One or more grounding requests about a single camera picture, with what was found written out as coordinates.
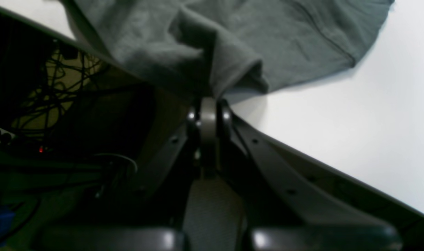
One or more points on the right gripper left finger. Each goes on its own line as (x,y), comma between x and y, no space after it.
(146,212)

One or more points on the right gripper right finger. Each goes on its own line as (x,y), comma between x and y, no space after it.
(284,211)

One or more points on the grey T-shirt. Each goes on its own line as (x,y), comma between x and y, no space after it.
(206,47)

